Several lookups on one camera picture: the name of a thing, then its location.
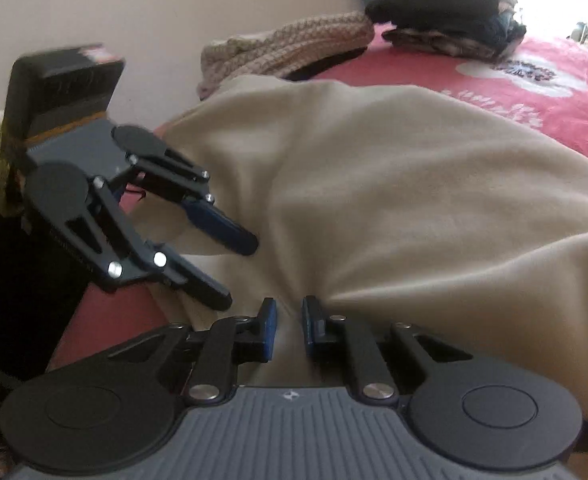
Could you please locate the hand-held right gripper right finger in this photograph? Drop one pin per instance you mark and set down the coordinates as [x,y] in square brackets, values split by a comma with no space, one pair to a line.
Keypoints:
[308,329]

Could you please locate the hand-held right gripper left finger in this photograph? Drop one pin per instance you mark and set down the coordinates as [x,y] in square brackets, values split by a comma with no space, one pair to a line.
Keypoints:
[271,330]

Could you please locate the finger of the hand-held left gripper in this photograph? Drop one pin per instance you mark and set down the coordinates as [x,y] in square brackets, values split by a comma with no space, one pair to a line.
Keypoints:
[204,287]
[224,230]

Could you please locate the beige zip jacket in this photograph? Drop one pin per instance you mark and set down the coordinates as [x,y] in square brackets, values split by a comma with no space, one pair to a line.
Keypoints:
[399,200]

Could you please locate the stack of folded clothes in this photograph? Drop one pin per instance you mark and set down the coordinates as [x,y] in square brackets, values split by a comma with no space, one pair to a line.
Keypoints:
[439,5]

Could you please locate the person's dark clothing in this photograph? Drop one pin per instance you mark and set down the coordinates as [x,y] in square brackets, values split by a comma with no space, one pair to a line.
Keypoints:
[19,300]

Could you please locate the beige knit sweater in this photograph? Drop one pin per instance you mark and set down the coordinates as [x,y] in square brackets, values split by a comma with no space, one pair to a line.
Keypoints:
[284,42]

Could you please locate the red floral bedsheet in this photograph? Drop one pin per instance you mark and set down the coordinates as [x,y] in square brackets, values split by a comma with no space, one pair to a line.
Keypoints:
[564,105]

